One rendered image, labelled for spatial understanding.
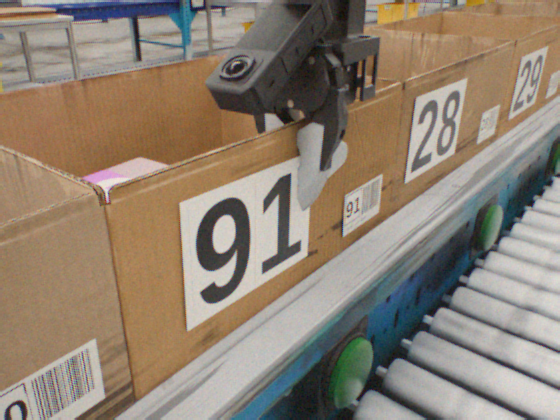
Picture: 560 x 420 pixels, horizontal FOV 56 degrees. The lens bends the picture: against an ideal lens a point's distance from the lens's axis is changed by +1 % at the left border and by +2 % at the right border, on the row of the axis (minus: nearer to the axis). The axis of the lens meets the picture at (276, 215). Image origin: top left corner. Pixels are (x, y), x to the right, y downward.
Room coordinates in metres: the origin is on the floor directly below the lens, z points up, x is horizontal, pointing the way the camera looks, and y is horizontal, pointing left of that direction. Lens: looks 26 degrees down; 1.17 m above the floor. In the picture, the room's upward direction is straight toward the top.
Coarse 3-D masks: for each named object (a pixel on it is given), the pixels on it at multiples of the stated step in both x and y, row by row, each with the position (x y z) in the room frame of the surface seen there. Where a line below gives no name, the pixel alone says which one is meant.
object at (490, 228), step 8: (496, 208) 0.69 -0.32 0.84; (488, 216) 0.68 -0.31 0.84; (496, 216) 0.68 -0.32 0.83; (488, 224) 0.67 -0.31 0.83; (496, 224) 0.69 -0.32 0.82; (480, 232) 0.67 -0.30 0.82; (488, 232) 0.67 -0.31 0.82; (496, 232) 0.69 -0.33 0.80; (480, 240) 0.67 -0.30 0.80; (488, 240) 0.67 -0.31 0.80; (480, 248) 0.68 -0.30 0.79; (488, 248) 0.68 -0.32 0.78
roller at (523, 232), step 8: (520, 224) 0.82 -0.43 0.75; (504, 232) 0.83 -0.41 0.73; (512, 232) 0.81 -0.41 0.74; (520, 232) 0.80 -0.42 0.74; (528, 232) 0.80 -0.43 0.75; (536, 232) 0.80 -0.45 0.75; (544, 232) 0.79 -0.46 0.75; (552, 232) 0.79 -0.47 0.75; (528, 240) 0.79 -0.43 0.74; (536, 240) 0.78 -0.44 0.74; (544, 240) 0.78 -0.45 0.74; (552, 240) 0.77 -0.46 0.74; (552, 248) 0.77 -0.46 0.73
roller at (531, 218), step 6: (528, 210) 0.88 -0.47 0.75; (528, 216) 0.86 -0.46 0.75; (534, 216) 0.86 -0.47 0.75; (540, 216) 0.86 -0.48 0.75; (546, 216) 0.85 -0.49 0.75; (552, 216) 0.85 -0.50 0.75; (516, 222) 0.88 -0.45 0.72; (522, 222) 0.86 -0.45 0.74; (528, 222) 0.85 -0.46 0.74; (534, 222) 0.85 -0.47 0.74; (540, 222) 0.84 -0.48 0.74; (546, 222) 0.84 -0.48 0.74; (552, 222) 0.84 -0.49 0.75; (558, 222) 0.83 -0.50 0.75; (540, 228) 0.84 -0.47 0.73; (546, 228) 0.83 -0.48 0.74; (552, 228) 0.83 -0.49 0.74; (558, 228) 0.82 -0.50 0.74
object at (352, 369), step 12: (348, 348) 0.38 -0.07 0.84; (360, 348) 0.39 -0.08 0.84; (348, 360) 0.37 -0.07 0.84; (360, 360) 0.38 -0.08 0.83; (336, 372) 0.37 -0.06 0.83; (348, 372) 0.37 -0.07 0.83; (360, 372) 0.38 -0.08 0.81; (336, 384) 0.36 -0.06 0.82; (348, 384) 0.37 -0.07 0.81; (360, 384) 0.39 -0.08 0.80; (336, 396) 0.36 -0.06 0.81; (348, 396) 0.37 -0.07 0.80
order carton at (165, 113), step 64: (192, 64) 0.73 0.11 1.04; (0, 128) 0.52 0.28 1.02; (64, 128) 0.57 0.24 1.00; (128, 128) 0.64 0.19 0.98; (192, 128) 0.72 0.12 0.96; (384, 128) 0.56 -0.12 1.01; (128, 192) 0.30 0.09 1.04; (192, 192) 0.34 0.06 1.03; (320, 192) 0.46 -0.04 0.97; (384, 192) 0.57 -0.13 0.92; (128, 256) 0.29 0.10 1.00; (320, 256) 0.47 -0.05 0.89; (128, 320) 0.29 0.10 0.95
